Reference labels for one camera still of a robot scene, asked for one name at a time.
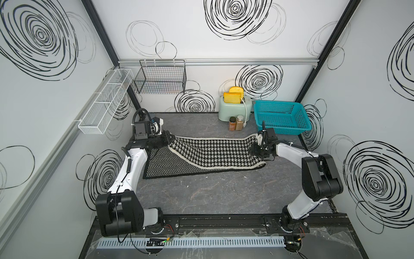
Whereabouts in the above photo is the black white knitted scarf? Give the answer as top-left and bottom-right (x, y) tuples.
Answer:
(143, 134), (266, 179)

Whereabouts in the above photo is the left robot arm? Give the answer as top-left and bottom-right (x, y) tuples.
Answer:
(95, 109), (175, 237)

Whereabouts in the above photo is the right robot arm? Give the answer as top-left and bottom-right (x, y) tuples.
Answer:
(250, 122), (343, 233)

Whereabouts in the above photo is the teal plastic basket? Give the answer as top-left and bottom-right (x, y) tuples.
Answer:
(253, 100), (312, 136)

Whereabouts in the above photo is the silver lid spice jar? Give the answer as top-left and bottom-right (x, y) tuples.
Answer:
(235, 115), (244, 131)

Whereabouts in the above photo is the dark lid spice jar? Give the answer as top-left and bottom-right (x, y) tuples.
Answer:
(229, 117), (237, 131)

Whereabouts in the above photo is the mint green toaster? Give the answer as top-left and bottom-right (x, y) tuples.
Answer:
(218, 96), (252, 122)

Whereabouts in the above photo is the front yellow toast slice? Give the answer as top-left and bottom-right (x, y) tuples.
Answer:
(223, 92), (242, 104)

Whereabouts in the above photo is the yellow toast slice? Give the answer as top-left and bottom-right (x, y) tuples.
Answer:
(228, 86), (244, 98)
(223, 92), (242, 104)

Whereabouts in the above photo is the rear yellow toast slice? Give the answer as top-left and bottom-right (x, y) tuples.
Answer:
(228, 86), (244, 98)

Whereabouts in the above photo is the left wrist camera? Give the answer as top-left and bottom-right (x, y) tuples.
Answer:
(152, 117), (164, 135)

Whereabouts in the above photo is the white toaster cable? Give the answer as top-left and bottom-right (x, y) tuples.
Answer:
(240, 98), (249, 127)

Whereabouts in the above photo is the white wire wall shelf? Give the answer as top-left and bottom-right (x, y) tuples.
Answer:
(78, 68), (133, 134)

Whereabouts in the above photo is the black wire wall basket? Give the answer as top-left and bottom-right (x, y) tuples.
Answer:
(134, 59), (187, 95)

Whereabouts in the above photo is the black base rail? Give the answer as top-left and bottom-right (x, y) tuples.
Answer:
(94, 213), (350, 237)

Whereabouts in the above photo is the grey slotted cable duct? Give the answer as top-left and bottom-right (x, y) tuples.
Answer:
(96, 236), (286, 249)

